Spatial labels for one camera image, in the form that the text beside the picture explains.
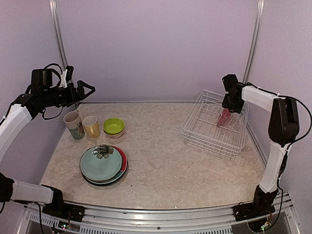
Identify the green bowl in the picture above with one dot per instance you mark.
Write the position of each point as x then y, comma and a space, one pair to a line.
113, 126

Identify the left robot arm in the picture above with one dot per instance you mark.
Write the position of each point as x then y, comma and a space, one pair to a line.
48, 88

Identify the right aluminium frame post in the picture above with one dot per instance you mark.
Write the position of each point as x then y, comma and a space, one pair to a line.
254, 40

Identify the left aluminium frame post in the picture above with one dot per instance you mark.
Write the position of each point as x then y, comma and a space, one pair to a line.
57, 32

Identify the black rimmed plate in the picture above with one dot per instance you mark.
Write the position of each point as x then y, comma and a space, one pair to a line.
125, 168

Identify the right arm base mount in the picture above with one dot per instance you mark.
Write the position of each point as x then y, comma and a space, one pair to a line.
262, 204

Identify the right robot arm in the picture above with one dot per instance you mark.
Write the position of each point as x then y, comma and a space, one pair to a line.
283, 126

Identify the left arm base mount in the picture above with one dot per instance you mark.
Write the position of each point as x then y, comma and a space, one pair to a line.
59, 208

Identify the pink dotted plate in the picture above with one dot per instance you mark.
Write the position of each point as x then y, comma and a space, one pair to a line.
224, 117

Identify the teal floral mug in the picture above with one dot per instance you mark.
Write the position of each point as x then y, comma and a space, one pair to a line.
74, 124

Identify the front aluminium rail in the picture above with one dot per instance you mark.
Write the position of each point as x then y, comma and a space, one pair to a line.
106, 220

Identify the dark red plate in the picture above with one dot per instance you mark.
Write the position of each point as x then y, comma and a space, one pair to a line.
123, 158

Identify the light teal flower plate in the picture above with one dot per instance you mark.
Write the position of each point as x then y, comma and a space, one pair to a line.
101, 163

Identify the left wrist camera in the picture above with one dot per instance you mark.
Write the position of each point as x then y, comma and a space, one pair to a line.
66, 76

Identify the pale yellow mug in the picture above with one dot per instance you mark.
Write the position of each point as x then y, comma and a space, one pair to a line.
91, 126

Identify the white red patterned bowl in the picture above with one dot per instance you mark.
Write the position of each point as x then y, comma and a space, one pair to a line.
115, 135

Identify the white wire dish rack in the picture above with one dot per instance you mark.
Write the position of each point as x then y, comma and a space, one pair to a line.
201, 128

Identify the aluminium frame post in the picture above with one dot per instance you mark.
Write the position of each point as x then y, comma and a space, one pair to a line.
254, 40
57, 32

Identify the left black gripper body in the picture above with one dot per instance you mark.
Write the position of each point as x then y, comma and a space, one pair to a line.
63, 99

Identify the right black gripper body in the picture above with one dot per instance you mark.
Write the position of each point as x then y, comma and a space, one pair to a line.
233, 104

